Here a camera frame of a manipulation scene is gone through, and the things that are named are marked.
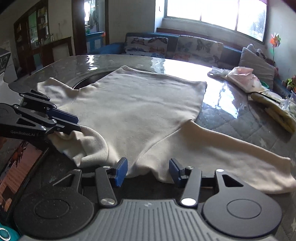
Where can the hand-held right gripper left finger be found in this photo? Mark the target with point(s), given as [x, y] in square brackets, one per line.
[121, 171]

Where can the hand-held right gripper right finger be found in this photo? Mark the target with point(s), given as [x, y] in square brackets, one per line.
[174, 171]

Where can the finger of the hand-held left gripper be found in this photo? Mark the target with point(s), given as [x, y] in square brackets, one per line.
[67, 128]
[64, 115]

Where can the cream sweater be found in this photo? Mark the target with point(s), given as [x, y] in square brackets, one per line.
[143, 111]

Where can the round black induction cooktop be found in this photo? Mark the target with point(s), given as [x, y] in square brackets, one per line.
[84, 83]

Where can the dark wooden sideboard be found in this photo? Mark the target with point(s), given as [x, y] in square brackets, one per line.
[60, 49]

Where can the dark wooden display cabinet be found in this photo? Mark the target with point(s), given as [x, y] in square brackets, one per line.
[25, 46]

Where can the blue cabinet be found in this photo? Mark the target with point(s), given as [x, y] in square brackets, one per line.
[94, 44]

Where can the blue sofa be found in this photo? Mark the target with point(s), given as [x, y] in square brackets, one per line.
[111, 47]

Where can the dark wooden doorframe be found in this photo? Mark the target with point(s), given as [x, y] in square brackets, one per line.
[77, 27]

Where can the butterfly print cushion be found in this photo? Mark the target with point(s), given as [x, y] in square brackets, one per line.
[196, 48]
[143, 45]

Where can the white plastic bag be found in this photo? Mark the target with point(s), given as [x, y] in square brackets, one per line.
[216, 73]

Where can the pink packaged garment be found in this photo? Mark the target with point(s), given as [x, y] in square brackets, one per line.
[242, 76]

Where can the yellow folded blanket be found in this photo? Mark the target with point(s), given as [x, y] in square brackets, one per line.
[279, 111]

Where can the green bowl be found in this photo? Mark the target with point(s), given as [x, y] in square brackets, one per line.
[266, 85]

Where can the grey pillow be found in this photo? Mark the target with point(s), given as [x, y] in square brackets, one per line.
[254, 67]

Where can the clear plastic storage box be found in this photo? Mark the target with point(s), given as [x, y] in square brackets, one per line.
[293, 96]

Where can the black and white plush toy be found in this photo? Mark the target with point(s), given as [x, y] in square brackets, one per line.
[259, 53]

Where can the plush teddy bear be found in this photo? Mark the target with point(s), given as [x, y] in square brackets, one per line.
[291, 82]

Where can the window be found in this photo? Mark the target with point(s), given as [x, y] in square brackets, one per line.
[185, 9]

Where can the colourful pinwheel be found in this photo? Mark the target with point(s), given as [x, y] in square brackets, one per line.
[275, 40]

